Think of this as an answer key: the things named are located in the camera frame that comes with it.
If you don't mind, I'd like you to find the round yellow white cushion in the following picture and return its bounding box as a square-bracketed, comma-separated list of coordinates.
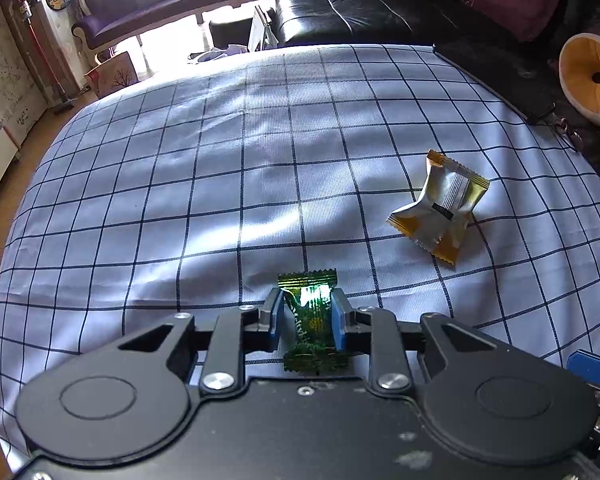
[559, 32, 600, 128]

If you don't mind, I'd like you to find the purple chaise longue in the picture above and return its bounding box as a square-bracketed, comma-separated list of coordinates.
[71, 0, 273, 66]

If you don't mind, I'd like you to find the cartoon print cabinet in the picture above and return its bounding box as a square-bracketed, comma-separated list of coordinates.
[0, 0, 48, 136]

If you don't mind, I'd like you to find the black leather sofa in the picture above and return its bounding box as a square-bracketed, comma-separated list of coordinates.
[270, 0, 600, 191]

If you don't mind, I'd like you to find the yellow white snack packet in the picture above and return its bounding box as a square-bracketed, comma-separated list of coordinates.
[386, 149, 491, 265]

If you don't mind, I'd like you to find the black strap with clasp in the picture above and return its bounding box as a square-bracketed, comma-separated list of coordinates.
[526, 102, 583, 152]

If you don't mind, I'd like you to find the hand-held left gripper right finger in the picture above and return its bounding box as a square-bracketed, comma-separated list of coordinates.
[330, 289, 523, 392]

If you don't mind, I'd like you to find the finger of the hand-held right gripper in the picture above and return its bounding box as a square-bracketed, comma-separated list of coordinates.
[566, 350, 600, 393]

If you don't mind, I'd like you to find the white blue plastic bag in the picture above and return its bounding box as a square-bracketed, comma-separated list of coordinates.
[187, 45, 251, 63]

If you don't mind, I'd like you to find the dark green foil candy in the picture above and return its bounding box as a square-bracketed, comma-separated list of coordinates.
[277, 268, 352, 373]

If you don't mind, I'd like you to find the red stick vacuum cleaner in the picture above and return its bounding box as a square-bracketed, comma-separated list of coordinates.
[12, 0, 81, 116]

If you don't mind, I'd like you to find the tree print paper bag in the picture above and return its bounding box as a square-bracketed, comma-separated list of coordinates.
[83, 51, 140, 100]

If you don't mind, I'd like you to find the blue checked tablecloth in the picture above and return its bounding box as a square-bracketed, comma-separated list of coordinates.
[0, 42, 600, 471]

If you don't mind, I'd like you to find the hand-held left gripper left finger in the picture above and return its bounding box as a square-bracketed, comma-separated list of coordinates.
[116, 287, 286, 392]

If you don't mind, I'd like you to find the dark footstool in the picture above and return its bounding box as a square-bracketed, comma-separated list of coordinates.
[208, 16, 256, 51]

